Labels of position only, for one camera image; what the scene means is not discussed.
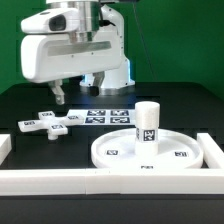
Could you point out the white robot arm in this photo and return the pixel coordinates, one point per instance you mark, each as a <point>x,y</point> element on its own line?
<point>116,80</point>

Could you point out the white U-shaped boundary frame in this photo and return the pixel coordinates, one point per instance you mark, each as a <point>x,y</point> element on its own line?
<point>209,180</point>

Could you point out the white round table top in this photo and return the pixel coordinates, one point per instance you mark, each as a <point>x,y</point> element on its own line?
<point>121,150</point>

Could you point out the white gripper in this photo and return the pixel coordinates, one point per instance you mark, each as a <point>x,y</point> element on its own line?
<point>65,42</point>

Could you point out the white marker sheet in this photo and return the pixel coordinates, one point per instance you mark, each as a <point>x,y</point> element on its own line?
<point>106,116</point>

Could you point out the white cross-shaped table base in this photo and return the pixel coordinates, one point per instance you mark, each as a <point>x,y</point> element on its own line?
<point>55,126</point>

